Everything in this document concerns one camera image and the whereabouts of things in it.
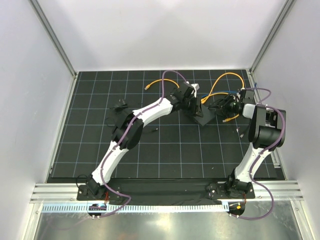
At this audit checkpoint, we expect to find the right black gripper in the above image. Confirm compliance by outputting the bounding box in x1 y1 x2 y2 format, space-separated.
210 93 240 119

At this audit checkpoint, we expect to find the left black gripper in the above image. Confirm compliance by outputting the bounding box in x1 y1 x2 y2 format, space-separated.
181 95 204 118

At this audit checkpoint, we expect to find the yellow ethernet cable short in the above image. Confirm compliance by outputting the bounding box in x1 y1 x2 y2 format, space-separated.
222 114 240 123

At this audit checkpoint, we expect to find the black network switch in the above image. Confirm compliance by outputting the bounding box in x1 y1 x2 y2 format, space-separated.
194 104 217 126

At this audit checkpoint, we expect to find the yellow ethernet cable long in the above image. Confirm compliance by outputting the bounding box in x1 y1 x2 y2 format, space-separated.
200 71 246 104

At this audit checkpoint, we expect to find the thin black power cable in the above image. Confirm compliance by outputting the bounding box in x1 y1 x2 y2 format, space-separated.
104 109 159 134

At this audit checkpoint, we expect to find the black power adapter plug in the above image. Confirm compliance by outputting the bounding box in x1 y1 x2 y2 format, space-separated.
110 99 128 113

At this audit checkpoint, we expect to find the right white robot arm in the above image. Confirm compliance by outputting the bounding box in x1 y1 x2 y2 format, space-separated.
209 88 287 199

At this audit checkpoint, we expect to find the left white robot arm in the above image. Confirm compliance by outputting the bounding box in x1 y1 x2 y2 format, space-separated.
86 81 203 200

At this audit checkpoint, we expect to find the blue ethernet cable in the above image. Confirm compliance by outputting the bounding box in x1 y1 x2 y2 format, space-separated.
199 82 258 99

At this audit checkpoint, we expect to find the right aluminium corner post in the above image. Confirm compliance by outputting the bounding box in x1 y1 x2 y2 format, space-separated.
249 0 296 75

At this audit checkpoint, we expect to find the aluminium corner post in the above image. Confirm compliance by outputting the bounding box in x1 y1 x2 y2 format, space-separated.
28 0 77 78
249 0 296 75

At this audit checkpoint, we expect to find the aluminium frame rail front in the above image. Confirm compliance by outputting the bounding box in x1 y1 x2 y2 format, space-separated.
30 180 304 203

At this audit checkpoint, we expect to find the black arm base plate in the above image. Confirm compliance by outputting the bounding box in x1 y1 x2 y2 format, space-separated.
76 178 256 206

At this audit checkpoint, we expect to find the left aluminium corner post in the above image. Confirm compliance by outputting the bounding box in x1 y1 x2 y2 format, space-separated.
28 0 77 78

